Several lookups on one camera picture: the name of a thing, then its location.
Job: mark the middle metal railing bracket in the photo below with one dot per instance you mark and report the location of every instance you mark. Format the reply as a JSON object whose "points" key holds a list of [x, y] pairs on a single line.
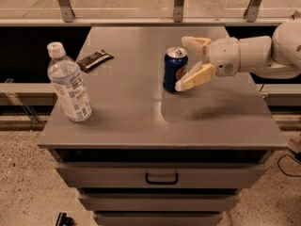
{"points": [[178, 10]]}

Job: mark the grey drawer cabinet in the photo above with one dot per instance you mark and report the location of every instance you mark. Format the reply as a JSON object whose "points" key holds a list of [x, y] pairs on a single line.
{"points": [[217, 137]]}

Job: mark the black drawer handle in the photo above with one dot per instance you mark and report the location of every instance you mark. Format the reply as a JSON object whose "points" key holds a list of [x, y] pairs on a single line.
{"points": [[162, 179]]}

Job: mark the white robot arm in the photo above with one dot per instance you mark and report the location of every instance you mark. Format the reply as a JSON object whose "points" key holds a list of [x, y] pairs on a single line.
{"points": [[275, 57]]}

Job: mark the black object on floor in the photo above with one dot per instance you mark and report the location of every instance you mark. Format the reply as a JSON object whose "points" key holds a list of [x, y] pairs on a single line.
{"points": [[64, 220]]}

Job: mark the blue pepsi can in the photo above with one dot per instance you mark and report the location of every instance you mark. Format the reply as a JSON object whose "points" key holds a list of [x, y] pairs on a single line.
{"points": [[176, 60]]}

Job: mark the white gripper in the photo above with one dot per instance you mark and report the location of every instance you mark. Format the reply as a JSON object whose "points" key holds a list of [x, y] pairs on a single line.
{"points": [[223, 56]]}

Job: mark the dark snack bar wrapper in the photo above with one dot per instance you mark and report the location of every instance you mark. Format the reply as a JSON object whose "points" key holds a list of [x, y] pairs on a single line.
{"points": [[90, 62]]}

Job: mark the left metal railing bracket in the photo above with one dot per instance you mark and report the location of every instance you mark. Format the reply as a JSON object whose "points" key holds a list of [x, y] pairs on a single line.
{"points": [[66, 10]]}

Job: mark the clear plastic water bottle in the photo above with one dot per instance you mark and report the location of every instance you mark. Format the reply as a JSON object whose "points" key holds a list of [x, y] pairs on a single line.
{"points": [[66, 77]]}

